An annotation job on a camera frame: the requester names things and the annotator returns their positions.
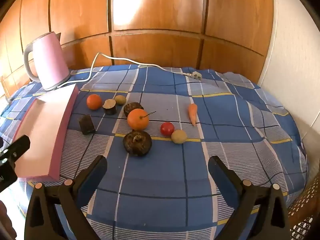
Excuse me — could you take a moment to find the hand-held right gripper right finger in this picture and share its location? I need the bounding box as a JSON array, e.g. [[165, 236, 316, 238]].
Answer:
[[208, 155, 292, 240]]

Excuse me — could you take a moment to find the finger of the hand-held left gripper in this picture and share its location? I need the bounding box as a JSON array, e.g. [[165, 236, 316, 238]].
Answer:
[[3, 134, 31, 162]]

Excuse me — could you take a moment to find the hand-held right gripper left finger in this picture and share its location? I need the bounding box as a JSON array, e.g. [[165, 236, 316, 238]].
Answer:
[[24, 155, 108, 240]]

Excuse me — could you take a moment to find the pink shallow box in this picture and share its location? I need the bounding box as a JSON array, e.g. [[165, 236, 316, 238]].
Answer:
[[12, 84, 79, 180]]

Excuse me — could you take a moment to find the dark brown cut block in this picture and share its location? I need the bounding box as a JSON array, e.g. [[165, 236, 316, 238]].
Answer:
[[78, 114, 96, 135]]

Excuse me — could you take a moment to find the tan round potato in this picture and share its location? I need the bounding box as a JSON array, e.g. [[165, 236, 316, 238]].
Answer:
[[171, 129, 187, 144]]

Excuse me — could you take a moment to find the small orange carrot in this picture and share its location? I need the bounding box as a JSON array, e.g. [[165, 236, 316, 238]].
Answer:
[[188, 103, 198, 126]]

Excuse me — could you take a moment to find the red tomato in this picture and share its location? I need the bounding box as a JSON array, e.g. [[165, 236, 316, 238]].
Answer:
[[160, 122, 175, 137]]

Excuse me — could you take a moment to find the dark cylinder with pale cut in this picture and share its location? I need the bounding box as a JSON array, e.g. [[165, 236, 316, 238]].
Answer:
[[102, 99, 117, 116]]

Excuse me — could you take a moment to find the large orange with stem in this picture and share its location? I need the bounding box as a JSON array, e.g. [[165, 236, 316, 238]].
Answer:
[[127, 108, 157, 131]]

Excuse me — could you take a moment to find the small orange mandarin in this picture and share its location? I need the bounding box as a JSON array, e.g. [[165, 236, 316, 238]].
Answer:
[[86, 94, 103, 110]]

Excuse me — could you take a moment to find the person's left hand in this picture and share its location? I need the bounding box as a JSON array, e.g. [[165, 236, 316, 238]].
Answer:
[[0, 201, 17, 240]]

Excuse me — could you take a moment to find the blue plaid tablecloth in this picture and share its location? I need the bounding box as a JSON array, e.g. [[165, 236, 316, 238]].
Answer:
[[0, 65, 310, 240]]

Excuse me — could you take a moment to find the woven rattan chair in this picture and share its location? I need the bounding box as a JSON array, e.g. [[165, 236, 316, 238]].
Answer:
[[287, 170, 320, 240]]

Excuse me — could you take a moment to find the pink electric kettle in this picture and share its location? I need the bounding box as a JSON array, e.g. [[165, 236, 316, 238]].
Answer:
[[23, 32, 71, 91]]

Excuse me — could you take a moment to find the white power cord with plug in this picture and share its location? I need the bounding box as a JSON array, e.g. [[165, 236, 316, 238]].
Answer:
[[57, 52, 204, 88]]

